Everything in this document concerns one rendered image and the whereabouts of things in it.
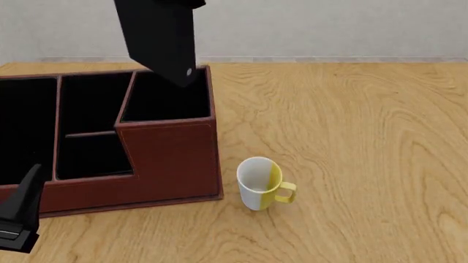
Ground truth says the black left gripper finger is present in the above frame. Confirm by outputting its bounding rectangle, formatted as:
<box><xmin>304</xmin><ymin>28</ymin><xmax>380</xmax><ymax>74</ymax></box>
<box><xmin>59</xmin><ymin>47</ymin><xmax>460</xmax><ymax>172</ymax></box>
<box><xmin>0</xmin><ymin>187</ymin><xmax>20</xmax><ymax>221</ymax></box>
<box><xmin>11</xmin><ymin>163</ymin><xmax>42</xmax><ymax>230</ymax></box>

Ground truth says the red-brown desk caddy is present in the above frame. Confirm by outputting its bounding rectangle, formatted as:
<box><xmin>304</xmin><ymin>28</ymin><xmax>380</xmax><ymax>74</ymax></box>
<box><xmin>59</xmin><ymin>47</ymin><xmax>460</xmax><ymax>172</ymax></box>
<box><xmin>0</xmin><ymin>64</ymin><xmax>224</xmax><ymax>219</ymax></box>

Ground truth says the white and yellow mug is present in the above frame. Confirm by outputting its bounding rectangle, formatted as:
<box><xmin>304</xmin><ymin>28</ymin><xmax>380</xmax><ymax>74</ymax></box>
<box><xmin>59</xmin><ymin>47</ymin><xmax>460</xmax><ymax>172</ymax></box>
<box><xmin>235</xmin><ymin>156</ymin><xmax>298</xmax><ymax>213</ymax></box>

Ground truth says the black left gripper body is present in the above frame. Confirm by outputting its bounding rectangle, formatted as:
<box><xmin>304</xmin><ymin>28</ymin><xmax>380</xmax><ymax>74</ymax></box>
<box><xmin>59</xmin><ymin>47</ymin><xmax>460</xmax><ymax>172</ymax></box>
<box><xmin>0</xmin><ymin>218</ymin><xmax>41</xmax><ymax>255</ymax></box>

